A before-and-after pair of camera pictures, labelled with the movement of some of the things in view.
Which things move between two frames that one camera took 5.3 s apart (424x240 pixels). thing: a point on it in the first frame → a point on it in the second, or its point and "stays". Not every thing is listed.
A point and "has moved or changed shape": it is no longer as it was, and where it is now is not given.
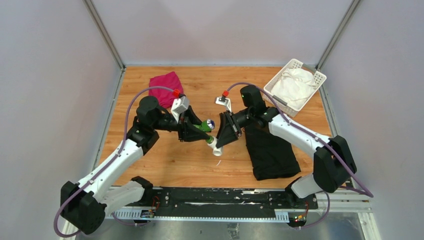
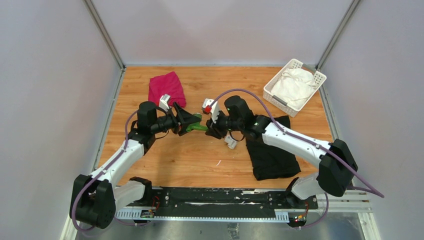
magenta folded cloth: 165,96 stays
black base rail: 235,203 stays
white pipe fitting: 216,151 has moved or changed shape
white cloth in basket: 294,87 stays
